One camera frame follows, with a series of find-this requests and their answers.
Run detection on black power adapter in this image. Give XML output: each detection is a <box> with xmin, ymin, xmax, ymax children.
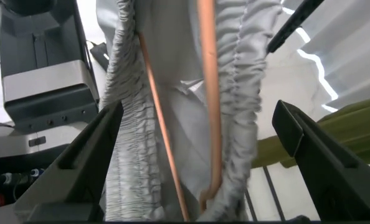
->
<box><xmin>89</xmin><ymin>42</ymin><xmax>110</xmax><ymax>72</ymax></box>

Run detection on green long-sleeved shirt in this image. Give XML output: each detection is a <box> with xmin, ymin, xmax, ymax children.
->
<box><xmin>251</xmin><ymin>95</ymin><xmax>370</xmax><ymax>169</ymax></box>

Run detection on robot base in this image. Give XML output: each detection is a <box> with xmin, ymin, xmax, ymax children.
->
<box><xmin>0</xmin><ymin>0</ymin><xmax>101</xmax><ymax>218</ymax></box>

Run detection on pink clothes hanger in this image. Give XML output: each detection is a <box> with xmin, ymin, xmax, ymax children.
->
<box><xmin>137</xmin><ymin>0</ymin><xmax>224</xmax><ymax>222</ymax></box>

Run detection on pale grey shorts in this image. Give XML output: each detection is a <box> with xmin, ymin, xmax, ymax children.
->
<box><xmin>95</xmin><ymin>0</ymin><xmax>285</xmax><ymax>222</ymax></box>

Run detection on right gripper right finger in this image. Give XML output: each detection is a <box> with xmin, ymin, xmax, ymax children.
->
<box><xmin>272</xmin><ymin>99</ymin><xmax>370</xmax><ymax>222</ymax></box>

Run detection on white curtain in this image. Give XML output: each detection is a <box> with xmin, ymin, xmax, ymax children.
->
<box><xmin>280</xmin><ymin>0</ymin><xmax>370</xmax><ymax>113</ymax></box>

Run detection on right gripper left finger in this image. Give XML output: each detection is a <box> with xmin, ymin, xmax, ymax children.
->
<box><xmin>12</xmin><ymin>99</ymin><xmax>125</xmax><ymax>222</ymax></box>

